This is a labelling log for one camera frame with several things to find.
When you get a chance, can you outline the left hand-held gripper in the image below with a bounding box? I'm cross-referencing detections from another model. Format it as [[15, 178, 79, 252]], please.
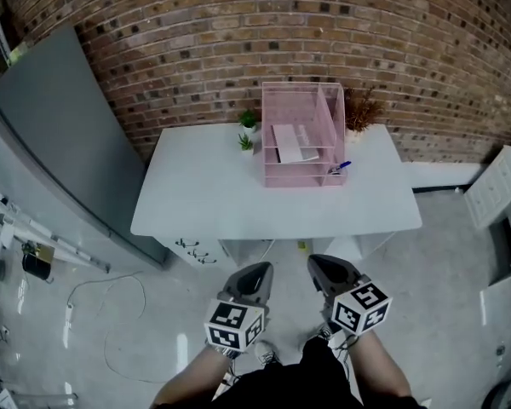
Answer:
[[203, 262, 275, 353]]

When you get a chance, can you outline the person's black clothing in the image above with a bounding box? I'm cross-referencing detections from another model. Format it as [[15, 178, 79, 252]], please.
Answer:
[[210, 334, 427, 409]]

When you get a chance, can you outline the metal ladder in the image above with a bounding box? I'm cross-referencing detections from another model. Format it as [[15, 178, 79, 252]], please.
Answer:
[[0, 201, 112, 274]]

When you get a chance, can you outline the spiky green potted plant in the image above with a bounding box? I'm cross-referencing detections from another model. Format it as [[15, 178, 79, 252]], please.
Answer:
[[237, 133, 256, 156]]

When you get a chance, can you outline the pink mesh desk organizer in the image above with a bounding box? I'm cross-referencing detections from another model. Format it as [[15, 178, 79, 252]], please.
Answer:
[[261, 80, 351, 189]]

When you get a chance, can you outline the black bucket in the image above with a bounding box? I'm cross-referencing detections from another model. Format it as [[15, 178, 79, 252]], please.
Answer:
[[21, 244, 55, 281]]

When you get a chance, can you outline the white cubby cabinet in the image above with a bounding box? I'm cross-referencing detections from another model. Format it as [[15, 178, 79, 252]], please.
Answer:
[[463, 144, 511, 230]]

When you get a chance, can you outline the black wrist cord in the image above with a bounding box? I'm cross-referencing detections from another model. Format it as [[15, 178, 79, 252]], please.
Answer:
[[328, 330, 359, 383]]

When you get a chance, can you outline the white desk with drawers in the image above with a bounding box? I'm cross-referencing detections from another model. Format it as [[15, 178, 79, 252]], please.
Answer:
[[129, 123, 424, 268]]

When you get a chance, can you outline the brown dried potted plant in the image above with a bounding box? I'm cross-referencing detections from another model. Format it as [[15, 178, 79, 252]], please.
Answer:
[[344, 86, 388, 135]]

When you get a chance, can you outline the person's left forearm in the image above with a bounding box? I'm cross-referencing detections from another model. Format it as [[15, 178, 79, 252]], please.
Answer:
[[150, 344, 236, 409]]

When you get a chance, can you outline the person's right forearm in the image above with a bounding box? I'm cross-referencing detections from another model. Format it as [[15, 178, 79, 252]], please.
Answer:
[[343, 327, 412, 400]]

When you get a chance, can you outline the grey and white notebook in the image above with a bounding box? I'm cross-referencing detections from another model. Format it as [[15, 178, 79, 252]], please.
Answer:
[[271, 123, 319, 164]]

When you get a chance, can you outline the person's white shoe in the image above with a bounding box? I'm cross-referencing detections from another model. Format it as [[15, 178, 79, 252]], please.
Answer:
[[314, 323, 338, 345], [254, 340, 281, 366]]

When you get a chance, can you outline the leafy green potted plant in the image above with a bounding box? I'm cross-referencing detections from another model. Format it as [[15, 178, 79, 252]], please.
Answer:
[[238, 108, 261, 138]]

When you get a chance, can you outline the person's left white shoe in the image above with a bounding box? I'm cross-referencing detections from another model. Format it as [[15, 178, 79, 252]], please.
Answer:
[[254, 340, 281, 366]]

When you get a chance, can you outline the white floor cable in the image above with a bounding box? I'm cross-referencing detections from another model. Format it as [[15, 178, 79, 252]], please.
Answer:
[[65, 270, 155, 385]]

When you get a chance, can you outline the person's right white shoe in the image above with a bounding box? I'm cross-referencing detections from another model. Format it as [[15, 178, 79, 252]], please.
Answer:
[[314, 323, 338, 345]]

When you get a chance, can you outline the metal wristwatch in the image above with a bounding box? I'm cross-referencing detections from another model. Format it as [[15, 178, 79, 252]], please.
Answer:
[[210, 344, 240, 360]]

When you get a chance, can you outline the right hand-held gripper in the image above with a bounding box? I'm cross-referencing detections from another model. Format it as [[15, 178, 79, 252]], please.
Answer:
[[307, 254, 394, 337]]

